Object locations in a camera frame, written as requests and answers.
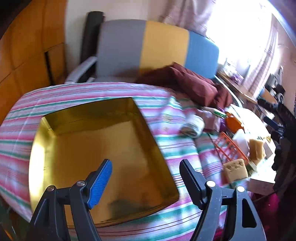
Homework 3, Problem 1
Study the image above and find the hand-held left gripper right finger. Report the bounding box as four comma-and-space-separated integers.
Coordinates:
179, 159, 266, 241

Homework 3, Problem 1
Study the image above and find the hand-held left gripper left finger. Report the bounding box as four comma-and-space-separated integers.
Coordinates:
29, 159, 113, 241

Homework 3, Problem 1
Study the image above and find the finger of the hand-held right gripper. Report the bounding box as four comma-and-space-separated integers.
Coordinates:
264, 116, 282, 130
257, 99, 279, 111

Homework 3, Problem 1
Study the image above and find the yellow sponge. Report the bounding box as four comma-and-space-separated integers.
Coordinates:
248, 138, 266, 166
222, 158, 249, 183

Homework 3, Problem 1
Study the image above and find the white soft pack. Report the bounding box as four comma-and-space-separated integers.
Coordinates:
232, 128, 251, 153

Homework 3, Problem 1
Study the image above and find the gold-lined square box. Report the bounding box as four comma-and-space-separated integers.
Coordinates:
29, 97, 180, 226

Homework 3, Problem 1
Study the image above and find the white round jar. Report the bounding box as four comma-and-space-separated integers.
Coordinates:
180, 113, 205, 138

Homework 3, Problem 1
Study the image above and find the wooden side desk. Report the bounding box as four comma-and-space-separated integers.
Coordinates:
217, 70, 259, 105

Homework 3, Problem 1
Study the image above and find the orange packet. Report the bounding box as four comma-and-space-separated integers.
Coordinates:
225, 111, 244, 133

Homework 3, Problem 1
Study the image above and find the patterned curtain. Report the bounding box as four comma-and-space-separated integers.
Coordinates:
159, 0, 222, 37
254, 30, 279, 98

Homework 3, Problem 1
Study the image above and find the purple bag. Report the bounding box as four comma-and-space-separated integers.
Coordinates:
231, 72, 244, 84

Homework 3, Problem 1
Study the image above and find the orange plastic rack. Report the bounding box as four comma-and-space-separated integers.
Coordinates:
211, 132, 249, 167

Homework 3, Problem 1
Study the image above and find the magenta cloth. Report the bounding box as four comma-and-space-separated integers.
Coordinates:
252, 192, 284, 232

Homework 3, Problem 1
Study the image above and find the maroon cloth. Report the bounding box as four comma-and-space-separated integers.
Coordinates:
136, 62, 233, 109

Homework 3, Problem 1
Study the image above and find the striped tablecloth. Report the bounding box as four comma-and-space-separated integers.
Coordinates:
0, 82, 250, 241

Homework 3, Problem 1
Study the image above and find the grey yellow blue chair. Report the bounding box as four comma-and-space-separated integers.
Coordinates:
65, 20, 243, 107

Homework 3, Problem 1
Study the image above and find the black upright panel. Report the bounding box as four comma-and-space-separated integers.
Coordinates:
80, 11, 104, 77

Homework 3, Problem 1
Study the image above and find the wooden wardrobe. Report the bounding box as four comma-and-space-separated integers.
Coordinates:
0, 0, 67, 126

